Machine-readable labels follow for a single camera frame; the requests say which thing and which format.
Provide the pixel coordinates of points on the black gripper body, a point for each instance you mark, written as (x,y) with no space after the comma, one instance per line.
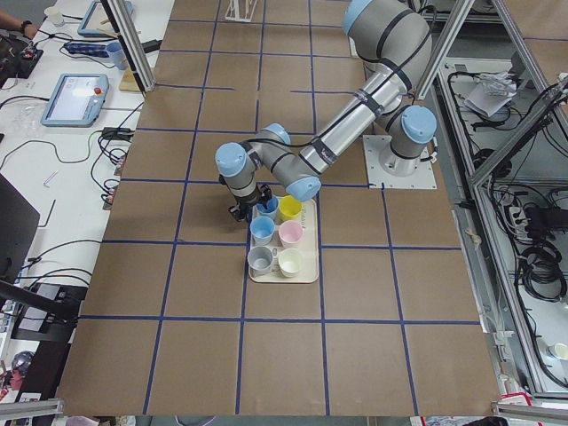
(252,202)

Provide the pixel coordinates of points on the light blue cup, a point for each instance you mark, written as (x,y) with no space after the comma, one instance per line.
(262,230)
(272,214)

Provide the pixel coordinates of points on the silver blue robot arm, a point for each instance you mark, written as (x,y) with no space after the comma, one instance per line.
(395,42)

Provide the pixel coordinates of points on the yellow cup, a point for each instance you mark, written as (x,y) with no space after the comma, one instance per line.
(289,208)

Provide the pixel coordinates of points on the pink cup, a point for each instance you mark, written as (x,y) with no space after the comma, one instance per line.
(291,234)

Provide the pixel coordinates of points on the grey cup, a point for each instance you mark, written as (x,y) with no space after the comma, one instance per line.
(260,259)

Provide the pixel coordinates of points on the cream cup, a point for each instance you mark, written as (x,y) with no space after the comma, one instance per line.
(290,261)

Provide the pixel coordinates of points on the white paper cup desk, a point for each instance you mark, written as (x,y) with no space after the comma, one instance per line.
(54,15)

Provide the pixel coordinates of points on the paper cup lower right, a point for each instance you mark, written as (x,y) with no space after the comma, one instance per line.
(558,351)

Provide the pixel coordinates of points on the person hand with watch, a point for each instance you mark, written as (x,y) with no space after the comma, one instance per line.
(28,29)

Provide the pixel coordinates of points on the beige plastic tray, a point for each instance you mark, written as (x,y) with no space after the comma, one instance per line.
(309,248)

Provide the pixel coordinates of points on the black power adapter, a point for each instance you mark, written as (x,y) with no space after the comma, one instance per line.
(117,134)

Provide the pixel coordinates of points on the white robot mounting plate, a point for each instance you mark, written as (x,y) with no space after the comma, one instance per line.
(387,171)

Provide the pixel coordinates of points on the wooden board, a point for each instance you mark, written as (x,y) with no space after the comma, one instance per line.
(129,82)

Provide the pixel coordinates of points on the blue mug on desk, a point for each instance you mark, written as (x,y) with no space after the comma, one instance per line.
(116,54)

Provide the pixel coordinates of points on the near teach pendant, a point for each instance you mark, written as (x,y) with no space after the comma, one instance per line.
(76,101)

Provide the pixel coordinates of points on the teach pendant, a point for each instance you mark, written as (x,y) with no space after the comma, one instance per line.
(94,22)
(76,101)

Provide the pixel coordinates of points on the blue pencil case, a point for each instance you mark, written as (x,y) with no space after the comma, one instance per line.
(86,49)

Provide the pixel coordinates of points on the far teach pendant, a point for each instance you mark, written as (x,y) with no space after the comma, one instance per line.
(94,22)

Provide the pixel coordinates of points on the black monitor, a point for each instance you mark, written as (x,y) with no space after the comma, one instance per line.
(19,221)

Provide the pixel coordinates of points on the crumpled white paper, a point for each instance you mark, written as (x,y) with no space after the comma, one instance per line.
(492,92)

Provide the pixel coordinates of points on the white power strip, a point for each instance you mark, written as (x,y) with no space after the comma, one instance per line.
(517,218)

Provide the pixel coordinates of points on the white wire rack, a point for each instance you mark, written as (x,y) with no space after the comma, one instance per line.
(240,10)

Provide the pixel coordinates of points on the aluminium frame post left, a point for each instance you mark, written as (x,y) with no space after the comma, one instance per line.
(123,26)

